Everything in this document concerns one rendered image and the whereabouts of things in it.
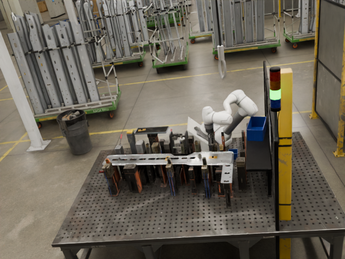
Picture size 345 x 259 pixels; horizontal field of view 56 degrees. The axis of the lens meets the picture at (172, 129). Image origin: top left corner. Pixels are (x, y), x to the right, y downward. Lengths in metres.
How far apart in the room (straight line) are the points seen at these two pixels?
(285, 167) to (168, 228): 1.14
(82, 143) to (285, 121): 4.14
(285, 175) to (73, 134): 3.99
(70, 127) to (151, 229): 3.15
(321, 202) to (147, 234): 1.56
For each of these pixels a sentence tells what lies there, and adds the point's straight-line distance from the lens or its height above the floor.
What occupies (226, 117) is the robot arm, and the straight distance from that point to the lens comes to 2.89.
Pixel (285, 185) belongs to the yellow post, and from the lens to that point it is 2.77.
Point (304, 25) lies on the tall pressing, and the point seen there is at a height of 0.53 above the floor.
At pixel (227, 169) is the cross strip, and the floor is 1.00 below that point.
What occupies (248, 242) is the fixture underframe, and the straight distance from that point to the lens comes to 3.02.
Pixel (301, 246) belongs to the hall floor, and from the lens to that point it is 3.77.
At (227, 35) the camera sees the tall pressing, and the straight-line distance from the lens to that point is 9.90.
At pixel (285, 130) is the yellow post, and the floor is 1.57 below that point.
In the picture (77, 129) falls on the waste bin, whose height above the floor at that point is 0.50.
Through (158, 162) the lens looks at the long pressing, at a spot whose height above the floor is 1.00.
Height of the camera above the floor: 2.77
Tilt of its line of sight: 27 degrees down
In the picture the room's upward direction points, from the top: 10 degrees counter-clockwise
